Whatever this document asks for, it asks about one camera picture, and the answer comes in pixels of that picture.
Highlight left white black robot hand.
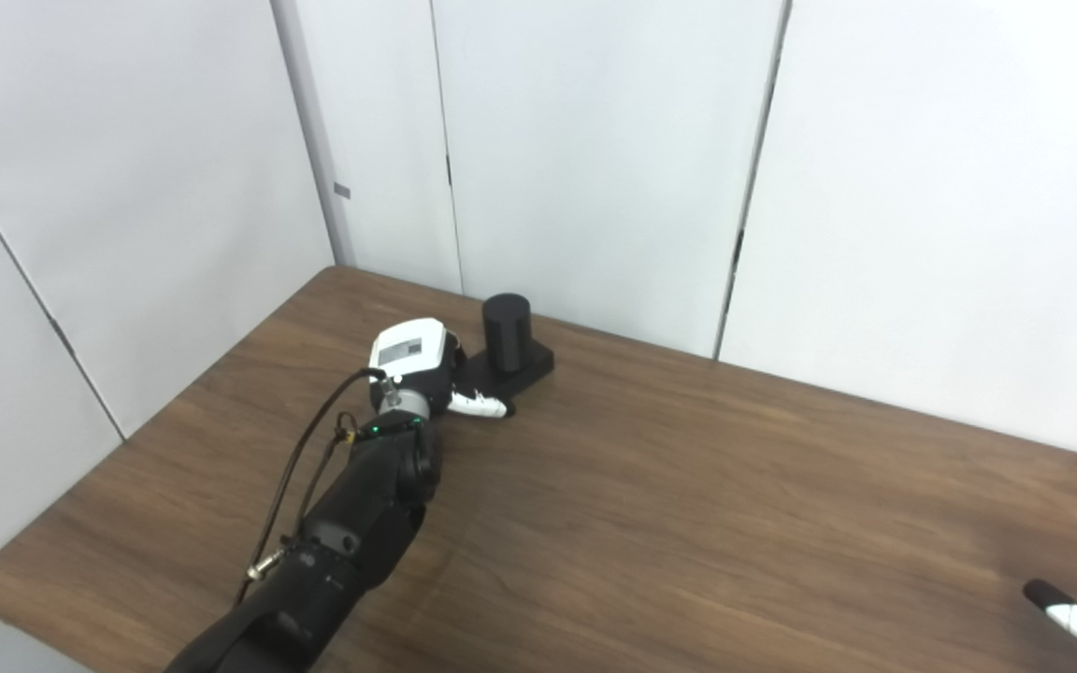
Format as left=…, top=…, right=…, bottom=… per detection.
left=368, top=318, right=517, bottom=422

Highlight black cylinder peg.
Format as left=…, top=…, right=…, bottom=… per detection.
left=450, top=294, right=555, bottom=403

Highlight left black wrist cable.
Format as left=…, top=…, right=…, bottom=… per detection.
left=235, top=367, right=388, bottom=604

